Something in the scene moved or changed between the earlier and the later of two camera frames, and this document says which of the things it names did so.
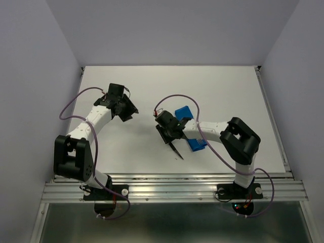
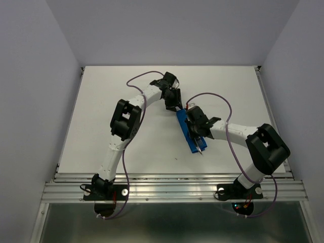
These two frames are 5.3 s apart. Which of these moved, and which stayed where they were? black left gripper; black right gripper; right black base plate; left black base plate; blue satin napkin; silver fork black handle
Moved: black left gripper; black right gripper
Stayed: right black base plate; blue satin napkin; silver fork black handle; left black base plate
